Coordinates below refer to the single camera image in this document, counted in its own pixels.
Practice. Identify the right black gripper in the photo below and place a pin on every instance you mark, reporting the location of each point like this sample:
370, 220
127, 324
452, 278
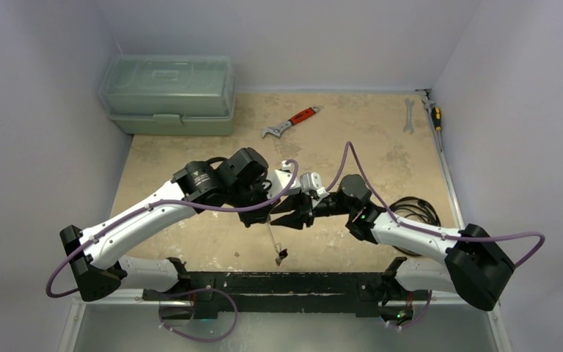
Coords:
306, 209

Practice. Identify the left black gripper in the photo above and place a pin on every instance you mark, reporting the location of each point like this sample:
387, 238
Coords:
260, 215

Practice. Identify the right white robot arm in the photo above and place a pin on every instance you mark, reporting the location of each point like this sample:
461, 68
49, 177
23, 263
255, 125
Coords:
467, 262

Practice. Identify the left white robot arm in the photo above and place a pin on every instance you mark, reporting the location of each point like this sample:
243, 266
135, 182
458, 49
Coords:
97, 255

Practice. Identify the silver open-end spanner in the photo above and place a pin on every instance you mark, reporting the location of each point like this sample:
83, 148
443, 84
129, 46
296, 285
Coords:
408, 127

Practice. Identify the green translucent plastic toolbox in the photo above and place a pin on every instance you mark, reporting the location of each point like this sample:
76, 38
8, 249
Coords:
170, 95

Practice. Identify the yellow black screwdriver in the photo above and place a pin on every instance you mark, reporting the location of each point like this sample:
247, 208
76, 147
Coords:
436, 118

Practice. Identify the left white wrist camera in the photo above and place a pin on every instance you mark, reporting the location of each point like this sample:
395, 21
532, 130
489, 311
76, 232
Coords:
284, 180

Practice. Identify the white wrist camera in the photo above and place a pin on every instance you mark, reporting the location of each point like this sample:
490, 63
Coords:
312, 186
284, 180

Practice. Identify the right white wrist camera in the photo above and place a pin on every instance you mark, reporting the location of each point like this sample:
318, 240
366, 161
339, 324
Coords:
312, 186

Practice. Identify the red handled adjustable wrench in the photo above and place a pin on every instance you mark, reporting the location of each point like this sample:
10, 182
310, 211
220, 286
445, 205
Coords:
301, 116

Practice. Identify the aluminium side rail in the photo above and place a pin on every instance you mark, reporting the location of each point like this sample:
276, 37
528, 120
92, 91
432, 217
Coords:
429, 105

